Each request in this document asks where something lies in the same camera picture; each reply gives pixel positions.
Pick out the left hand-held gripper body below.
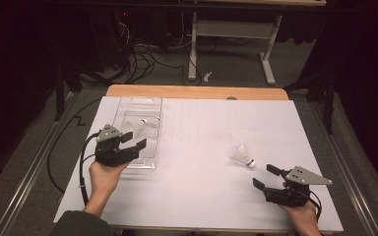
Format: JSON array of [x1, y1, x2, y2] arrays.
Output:
[[94, 124, 141, 167]]

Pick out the left hand-held gripper cable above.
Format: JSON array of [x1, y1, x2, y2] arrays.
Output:
[[78, 131, 101, 207]]

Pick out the black stand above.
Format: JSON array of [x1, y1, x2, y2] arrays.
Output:
[[283, 70, 338, 136], [53, 60, 84, 122]]

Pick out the white feather shuttlecock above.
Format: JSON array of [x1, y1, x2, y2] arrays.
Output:
[[144, 116, 161, 139], [121, 118, 148, 136], [230, 144, 257, 169]]

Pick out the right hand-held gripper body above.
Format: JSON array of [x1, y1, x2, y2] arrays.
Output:
[[263, 165, 334, 208]]

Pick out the clear plastic box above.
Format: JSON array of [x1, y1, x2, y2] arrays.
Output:
[[102, 95, 163, 170]]

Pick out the white table board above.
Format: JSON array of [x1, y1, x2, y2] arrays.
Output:
[[52, 95, 345, 234]]

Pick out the black cable bundle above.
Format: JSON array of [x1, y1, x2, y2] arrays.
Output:
[[109, 42, 186, 86]]

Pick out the metal floor rail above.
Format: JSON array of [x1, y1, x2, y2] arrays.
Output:
[[0, 91, 82, 236], [309, 100, 378, 236]]

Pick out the person's left hand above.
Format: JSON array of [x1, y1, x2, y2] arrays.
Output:
[[88, 159, 131, 210]]

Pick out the white-framed desk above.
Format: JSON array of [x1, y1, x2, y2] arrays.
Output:
[[181, 0, 328, 87]]

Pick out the white hanging cables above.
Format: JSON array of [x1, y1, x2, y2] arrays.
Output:
[[117, 21, 132, 52]]

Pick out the right hand-held gripper cable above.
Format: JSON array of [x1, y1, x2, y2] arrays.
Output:
[[308, 190, 323, 221]]

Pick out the hand-held gripper cable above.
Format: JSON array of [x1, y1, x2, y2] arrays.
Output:
[[308, 190, 323, 221], [78, 131, 101, 207]]

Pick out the person's right hand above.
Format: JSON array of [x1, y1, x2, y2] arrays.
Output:
[[277, 181, 323, 236]]

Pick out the long black floor cable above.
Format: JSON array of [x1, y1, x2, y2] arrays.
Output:
[[46, 97, 103, 195]]

